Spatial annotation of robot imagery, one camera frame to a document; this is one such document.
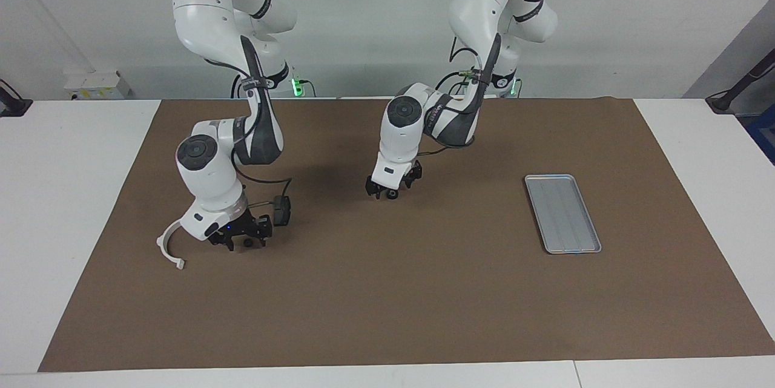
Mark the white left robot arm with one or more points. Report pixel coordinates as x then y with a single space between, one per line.
478 6

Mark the black table clamp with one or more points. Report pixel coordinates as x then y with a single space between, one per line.
12 103

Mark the brown table mat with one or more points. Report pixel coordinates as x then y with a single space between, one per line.
399 291

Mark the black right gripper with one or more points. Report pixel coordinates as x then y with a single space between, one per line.
242 227

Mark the silver metal tray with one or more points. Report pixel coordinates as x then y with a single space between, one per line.
563 213

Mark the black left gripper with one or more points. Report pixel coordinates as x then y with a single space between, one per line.
408 177

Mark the white semicircular bracket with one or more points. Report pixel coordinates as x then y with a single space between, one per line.
164 252

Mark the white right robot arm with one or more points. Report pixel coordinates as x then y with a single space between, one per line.
209 176

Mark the rectangular dark brake pad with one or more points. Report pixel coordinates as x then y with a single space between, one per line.
282 211

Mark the black stand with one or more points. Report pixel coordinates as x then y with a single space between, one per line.
735 88

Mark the blue object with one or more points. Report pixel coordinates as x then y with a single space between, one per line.
764 134

